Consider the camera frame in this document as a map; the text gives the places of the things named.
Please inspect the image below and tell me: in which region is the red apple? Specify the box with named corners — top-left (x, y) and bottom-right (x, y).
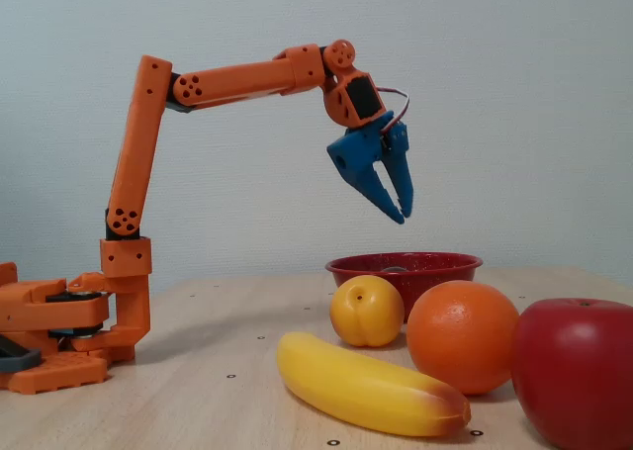
top-left (511, 298), bottom-right (633, 450)

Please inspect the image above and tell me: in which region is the yellow plastic banana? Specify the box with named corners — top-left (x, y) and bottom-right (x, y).
top-left (275, 331), bottom-right (472, 438)

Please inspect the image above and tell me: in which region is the black table clamp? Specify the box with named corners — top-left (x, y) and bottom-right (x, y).
top-left (0, 333), bottom-right (43, 374)

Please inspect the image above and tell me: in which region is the red white black servo cable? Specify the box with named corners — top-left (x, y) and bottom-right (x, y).
top-left (375, 87), bottom-right (411, 135)

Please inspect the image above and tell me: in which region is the orange fruit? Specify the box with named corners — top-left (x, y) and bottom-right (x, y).
top-left (406, 280), bottom-right (520, 396)

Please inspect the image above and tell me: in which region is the red speckled enamel bowl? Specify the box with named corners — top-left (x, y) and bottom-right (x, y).
top-left (324, 251), bottom-right (484, 322)

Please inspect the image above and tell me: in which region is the orange robot base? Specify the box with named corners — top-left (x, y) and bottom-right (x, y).
top-left (0, 261), bottom-right (111, 396)

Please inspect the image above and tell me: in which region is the yellow-orange peach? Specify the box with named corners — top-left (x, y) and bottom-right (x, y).
top-left (329, 274), bottom-right (406, 348)

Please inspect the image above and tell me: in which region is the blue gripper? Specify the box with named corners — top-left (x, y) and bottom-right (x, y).
top-left (325, 111), bottom-right (415, 225)

